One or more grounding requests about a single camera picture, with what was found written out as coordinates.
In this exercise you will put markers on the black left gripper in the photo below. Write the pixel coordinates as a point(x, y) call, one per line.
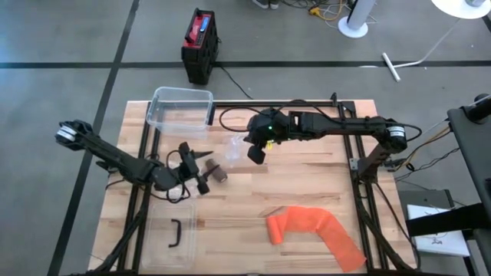
point(189, 168)

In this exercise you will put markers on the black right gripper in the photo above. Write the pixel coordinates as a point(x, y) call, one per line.
point(268, 128)

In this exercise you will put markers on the brown elastic bandage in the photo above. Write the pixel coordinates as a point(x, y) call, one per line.
point(216, 171)

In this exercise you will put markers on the orange elastic bandage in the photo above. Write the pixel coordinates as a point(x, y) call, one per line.
point(326, 226)

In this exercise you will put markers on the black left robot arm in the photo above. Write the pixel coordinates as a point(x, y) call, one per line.
point(115, 157)

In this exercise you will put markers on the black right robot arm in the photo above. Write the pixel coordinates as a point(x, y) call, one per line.
point(345, 124)

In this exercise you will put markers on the clear plastic bin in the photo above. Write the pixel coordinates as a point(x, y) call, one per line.
point(180, 107)

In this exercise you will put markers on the black and red battery box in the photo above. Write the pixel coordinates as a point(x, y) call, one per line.
point(199, 42)

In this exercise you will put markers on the person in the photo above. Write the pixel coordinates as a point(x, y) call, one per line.
point(264, 4)

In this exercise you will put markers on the white paper sheet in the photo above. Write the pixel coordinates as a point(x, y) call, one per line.
point(437, 237)

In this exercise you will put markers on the black cart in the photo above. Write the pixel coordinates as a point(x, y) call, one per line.
point(473, 145)

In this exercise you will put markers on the white round table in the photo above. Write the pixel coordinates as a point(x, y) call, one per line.
point(460, 7)

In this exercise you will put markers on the white pedestal stand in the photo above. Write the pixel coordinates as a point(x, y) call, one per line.
point(356, 23)

